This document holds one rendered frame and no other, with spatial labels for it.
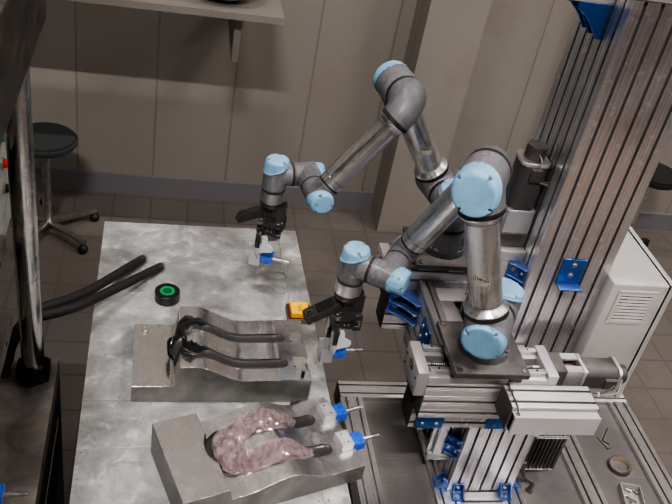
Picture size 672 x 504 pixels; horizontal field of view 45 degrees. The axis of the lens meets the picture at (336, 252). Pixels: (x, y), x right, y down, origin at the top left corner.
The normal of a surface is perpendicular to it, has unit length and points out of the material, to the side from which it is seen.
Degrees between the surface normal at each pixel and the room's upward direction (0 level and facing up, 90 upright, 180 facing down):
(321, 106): 90
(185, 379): 90
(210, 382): 90
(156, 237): 0
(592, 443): 0
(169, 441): 0
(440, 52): 90
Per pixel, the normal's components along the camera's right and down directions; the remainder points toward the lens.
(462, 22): 0.14, 0.59
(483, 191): -0.39, 0.36
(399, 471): 0.17, -0.80
